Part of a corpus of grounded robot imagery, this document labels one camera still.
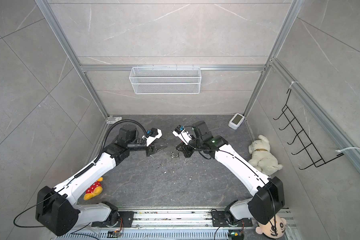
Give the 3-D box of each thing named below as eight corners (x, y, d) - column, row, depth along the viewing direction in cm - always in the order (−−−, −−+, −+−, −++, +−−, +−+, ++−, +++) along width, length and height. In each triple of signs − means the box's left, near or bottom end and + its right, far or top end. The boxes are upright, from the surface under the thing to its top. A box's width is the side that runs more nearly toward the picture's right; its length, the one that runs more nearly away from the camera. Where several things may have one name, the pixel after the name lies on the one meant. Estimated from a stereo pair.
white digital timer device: (227, 125, 114) (228, 123, 111) (235, 114, 122) (236, 111, 119) (236, 130, 111) (237, 128, 108) (244, 119, 119) (246, 116, 116)
